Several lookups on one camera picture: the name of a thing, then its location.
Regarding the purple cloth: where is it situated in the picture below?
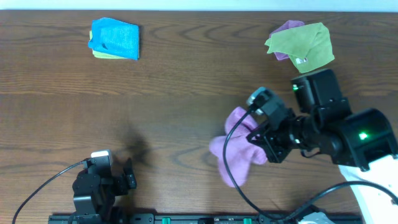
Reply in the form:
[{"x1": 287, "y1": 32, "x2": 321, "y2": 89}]
[
  {"x1": 209, "y1": 115, "x2": 267, "y2": 188},
  {"x1": 269, "y1": 20, "x2": 305, "y2": 61}
]

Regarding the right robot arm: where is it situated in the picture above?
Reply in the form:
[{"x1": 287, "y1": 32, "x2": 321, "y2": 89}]
[{"x1": 247, "y1": 69, "x2": 397, "y2": 223}]

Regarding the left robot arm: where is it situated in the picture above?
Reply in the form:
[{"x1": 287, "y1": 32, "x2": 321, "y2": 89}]
[{"x1": 72, "y1": 156, "x2": 137, "y2": 222}]

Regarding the green crumpled cloth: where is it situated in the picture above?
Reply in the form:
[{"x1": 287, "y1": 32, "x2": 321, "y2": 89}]
[{"x1": 265, "y1": 22, "x2": 335, "y2": 73}]

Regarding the light green folded cloth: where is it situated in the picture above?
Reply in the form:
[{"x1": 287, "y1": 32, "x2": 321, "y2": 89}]
[{"x1": 89, "y1": 30, "x2": 127, "y2": 60}]

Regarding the purple cloth under green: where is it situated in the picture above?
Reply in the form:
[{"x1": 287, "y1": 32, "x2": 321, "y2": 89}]
[{"x1": 269, "y1": 20, "x2": 305, "y2": 61}]

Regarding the blue folded cloth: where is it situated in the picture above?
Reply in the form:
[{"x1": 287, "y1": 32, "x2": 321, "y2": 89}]
[{"x1": 88, "y1": 17, "x2": 140, "y2": 60}]

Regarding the left black cable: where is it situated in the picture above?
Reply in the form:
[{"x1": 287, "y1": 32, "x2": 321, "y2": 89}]
[{"x1": 11, "y1": 160, "x2": 91, "y2": 224}]

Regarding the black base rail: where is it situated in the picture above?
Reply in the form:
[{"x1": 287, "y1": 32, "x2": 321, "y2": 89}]
[{"x1": 48, "y1": 212, "x2": 364, "y2": 224}]

